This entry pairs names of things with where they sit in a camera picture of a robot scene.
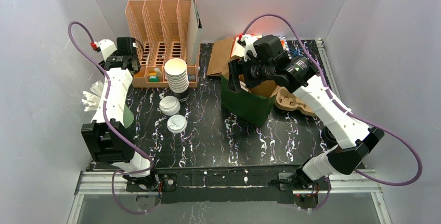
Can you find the stack of pulp cup carriers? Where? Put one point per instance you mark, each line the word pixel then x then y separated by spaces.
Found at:
pixel 286 101

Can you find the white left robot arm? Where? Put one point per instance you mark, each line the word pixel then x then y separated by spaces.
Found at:
pixel 107 135

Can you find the brown kraft paper bag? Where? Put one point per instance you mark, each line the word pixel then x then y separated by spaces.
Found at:
pixel 220 54

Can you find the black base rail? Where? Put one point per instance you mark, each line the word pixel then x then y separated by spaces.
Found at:
pixel 277 183

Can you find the green paper bag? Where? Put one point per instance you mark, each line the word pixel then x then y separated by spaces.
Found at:
pixel 253 106

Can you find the checkered blue white bag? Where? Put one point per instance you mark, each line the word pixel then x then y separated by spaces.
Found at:
pixel 282 39

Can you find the green straw holder cup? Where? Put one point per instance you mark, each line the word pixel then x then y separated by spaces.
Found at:
pixel 128 117

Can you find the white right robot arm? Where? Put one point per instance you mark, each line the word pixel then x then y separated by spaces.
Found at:
pixel 265 59

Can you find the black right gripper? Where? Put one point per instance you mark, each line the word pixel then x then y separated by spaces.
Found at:
pixel 236 69

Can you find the white cup lid stack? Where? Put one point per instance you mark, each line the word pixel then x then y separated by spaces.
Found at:
pixel 176 124
pixel 169 105

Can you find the orange paper bag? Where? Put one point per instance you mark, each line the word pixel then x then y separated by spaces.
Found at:
pixel 239 50

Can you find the bundle of white wrapped straws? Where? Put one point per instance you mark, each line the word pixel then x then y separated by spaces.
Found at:
pixel 91 98

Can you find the stack of white paper cups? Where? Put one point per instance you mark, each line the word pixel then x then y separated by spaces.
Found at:
pixel 177 78

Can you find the stack of black cup lids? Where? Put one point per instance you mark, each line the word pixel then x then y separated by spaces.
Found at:
pixel 328 138

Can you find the white cup lid stack front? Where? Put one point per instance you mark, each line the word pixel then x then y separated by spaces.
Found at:
pixel 176 124

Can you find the white cup lid stack back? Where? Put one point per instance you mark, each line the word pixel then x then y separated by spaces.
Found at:
pixel 169 105

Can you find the peach plastic file organizer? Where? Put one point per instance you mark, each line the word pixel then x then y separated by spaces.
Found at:
pixel 167 29

